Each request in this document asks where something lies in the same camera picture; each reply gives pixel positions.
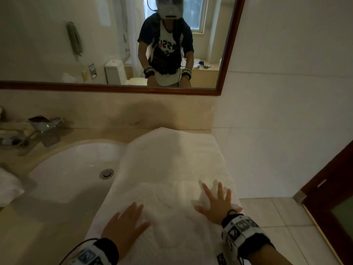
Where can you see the person's left hand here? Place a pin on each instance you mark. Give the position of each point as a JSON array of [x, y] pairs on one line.
[[124, 229]]

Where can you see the person's right hand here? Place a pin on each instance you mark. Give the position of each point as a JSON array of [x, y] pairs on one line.
[[219, 209]]

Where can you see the person's right thumb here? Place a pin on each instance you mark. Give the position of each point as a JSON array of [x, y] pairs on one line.
[[200, 209]]

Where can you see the person's right middle finger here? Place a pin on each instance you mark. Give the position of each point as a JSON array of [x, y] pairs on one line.
[[220, 189]]

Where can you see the person's left thumb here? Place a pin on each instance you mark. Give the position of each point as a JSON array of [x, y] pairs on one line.
[[142, 227]]

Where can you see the person's right little finger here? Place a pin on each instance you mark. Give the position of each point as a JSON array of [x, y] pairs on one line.
[[237, 209]]

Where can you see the large white towel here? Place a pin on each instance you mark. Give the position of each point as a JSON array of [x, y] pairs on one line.
[[165, 168]]

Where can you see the person's right forearm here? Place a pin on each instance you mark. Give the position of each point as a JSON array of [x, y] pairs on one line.
[[269, 256]]

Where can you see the metal door stop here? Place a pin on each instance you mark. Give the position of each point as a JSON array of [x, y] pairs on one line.
[[299, 196]]

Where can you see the metal sink drain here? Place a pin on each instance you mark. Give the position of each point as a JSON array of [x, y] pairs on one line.
[[107, 173]]

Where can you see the white sink basin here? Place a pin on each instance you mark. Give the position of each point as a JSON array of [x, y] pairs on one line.
[[69, 173]]

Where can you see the brown wooden door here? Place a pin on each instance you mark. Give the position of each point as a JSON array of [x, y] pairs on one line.
[[331, 184]]

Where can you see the chrome faucet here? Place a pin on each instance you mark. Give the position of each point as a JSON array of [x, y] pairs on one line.
[[45, 129]]

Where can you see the small folded white towel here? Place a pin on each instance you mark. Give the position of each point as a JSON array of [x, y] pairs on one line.
[[9, 187]]

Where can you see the toiletries tray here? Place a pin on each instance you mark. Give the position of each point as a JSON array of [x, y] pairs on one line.
[[12, 133]]

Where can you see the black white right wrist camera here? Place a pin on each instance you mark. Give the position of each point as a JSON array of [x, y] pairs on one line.
[[240, 231]]

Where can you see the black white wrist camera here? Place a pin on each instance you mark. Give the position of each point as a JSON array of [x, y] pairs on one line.
[[240, 231], [95, 253]]

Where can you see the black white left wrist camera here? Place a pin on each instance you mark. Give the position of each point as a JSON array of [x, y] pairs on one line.
[[95, 253]]

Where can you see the wooden framed wall mirror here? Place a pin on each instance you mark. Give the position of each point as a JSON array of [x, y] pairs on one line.
[[55, 38]]

